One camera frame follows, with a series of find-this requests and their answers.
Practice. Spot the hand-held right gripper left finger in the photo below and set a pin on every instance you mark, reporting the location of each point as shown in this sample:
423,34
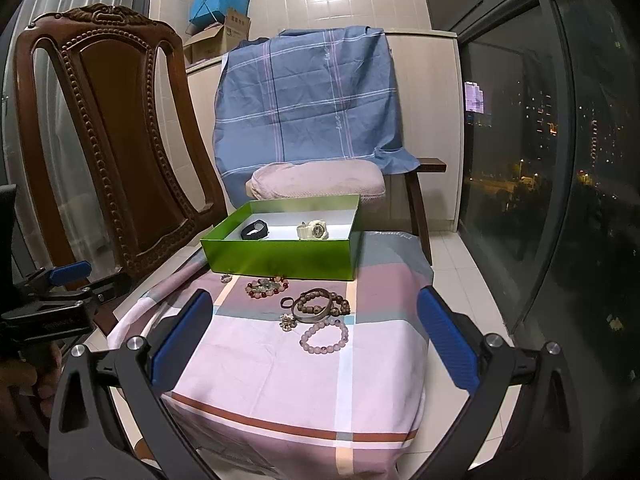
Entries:
182,340

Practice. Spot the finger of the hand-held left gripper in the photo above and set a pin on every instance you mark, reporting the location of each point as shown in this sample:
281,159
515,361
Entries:
107,285
70,272

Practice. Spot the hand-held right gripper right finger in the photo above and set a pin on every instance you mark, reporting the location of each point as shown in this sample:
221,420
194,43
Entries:
447,345

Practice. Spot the green jade pendant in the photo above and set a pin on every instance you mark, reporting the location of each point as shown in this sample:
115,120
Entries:
266,286

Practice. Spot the green cardboard box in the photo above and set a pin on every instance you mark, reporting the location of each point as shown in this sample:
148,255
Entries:
280,260

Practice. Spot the person's left hand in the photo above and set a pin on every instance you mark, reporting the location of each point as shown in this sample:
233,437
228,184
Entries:
22,385

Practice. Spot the pink plaid tablecloth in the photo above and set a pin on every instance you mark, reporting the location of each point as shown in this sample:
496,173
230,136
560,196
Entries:
260,385

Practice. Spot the small flower brooch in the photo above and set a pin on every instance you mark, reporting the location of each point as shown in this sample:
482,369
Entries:
287,322

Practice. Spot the silver bangle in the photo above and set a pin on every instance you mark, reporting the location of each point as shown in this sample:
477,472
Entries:
310,319

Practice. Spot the black wrist watch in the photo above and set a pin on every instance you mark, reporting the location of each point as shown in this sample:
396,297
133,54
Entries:
255,231

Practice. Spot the carved wooden chair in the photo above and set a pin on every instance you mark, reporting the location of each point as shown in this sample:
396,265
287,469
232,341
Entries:
115,135

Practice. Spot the cream white wrist watch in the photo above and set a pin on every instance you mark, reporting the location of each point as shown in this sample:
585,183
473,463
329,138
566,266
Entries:
312,230

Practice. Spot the dark glass window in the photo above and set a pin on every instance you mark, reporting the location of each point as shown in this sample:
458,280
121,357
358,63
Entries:
530,160

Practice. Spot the pink seat cushion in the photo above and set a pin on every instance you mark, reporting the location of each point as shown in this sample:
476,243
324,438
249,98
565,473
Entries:
320,180

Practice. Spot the blue plaid cloth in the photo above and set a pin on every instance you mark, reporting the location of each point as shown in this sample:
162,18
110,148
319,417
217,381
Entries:
310,100

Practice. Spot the open cardboard box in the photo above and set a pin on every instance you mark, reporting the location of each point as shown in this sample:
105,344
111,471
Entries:
220,37

